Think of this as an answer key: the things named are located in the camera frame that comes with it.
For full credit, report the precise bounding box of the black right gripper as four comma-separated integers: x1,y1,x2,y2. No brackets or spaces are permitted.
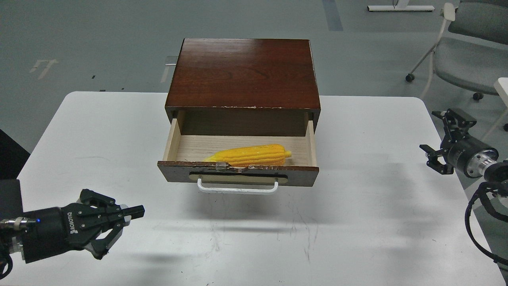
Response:
419,108,499,178

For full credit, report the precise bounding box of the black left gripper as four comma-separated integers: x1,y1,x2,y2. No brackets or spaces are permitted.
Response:
20,189,145,264

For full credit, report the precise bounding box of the wooden drawer with white handle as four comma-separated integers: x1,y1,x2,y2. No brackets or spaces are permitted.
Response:
157,108,319,192

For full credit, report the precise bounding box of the yellow corn cob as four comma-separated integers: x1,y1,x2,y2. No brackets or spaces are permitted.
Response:
202,144,292,167

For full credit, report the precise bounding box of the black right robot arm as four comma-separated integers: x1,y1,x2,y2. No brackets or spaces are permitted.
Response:
419,108,508,195

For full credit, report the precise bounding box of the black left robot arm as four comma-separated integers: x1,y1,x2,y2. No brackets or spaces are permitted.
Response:
0,179,145,278

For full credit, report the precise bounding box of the grey office chair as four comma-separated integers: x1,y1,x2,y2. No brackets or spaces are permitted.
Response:
405,1,508,131

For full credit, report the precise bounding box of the dark wooden cabinet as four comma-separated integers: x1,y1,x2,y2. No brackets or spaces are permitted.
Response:
165,38,321,136

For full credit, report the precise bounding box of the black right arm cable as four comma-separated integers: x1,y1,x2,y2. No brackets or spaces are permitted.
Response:
465,182,508,267

